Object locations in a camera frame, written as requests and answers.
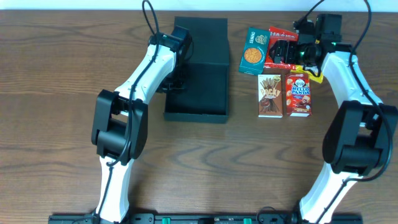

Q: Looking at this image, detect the brown Pocky box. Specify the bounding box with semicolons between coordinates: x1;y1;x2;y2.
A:
257;75;283;118

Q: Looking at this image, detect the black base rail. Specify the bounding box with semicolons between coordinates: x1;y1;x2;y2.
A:
48;212;364;224

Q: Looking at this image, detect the red raisin bag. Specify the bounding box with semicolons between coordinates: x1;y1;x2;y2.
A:
264;26;299;70

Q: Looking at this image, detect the yellow candy bag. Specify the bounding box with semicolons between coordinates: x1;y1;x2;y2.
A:
290;65;324;83

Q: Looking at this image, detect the red Hello Panda box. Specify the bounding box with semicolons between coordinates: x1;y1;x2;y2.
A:
285;73;312;117

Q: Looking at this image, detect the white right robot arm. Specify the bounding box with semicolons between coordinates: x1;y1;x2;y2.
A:
271;14;397;223

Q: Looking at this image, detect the black gift box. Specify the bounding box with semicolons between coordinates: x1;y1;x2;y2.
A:
164;17;229;123

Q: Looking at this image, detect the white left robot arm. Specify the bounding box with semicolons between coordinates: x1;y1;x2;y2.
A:
91;33;192;223

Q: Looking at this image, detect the teal cookie box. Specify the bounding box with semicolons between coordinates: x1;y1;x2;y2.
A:
239;27;271;75

